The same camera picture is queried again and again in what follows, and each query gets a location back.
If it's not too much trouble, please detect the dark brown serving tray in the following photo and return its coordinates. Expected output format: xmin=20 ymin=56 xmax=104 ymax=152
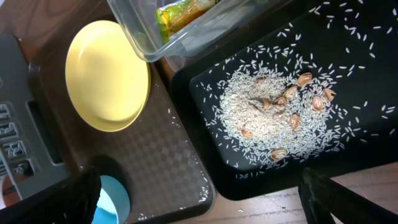
xmin=29 ymin=63 xmax=214 ymax=223

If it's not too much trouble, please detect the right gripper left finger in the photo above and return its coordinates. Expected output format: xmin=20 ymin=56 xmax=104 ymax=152
xmin=1 ymin=168 xmax=101 ymax=224

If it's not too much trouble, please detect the black rectangular tray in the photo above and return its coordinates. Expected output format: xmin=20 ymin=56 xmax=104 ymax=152
xmin=170 ymin=1 xmax=397 ymax=200

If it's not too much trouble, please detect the green orange snack wrapper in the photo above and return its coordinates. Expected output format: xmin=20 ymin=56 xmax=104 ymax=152
xmin=155 ymin=0 xmax=219 ymax=44

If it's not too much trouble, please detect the pile of rice scraps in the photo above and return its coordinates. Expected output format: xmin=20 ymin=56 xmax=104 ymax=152
xmin=198 ymin=58 xmax=352 ymax=166

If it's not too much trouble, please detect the clear plastic bin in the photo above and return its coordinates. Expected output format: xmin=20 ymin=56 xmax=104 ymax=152
xmin=108 ymin=0 xmax=280 ymax=70

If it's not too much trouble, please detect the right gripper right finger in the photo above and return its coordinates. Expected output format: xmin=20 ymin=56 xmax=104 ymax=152
xmin=298 ymin=168 xmax=397 ymax=223

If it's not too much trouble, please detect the yellow plate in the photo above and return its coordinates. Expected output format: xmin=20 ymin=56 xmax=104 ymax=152
xmin=65 ymin=20 xmax=150 ymax=133

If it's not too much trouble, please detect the light blue bowl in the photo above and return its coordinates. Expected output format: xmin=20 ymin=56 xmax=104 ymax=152
xmin=91 ymin=175 xmax=131 ymax=224

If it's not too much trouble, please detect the grey plastic dishwasher rack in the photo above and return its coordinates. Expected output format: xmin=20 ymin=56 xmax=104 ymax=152
xmin=1 ymin=34 xmax=70 ymax=199

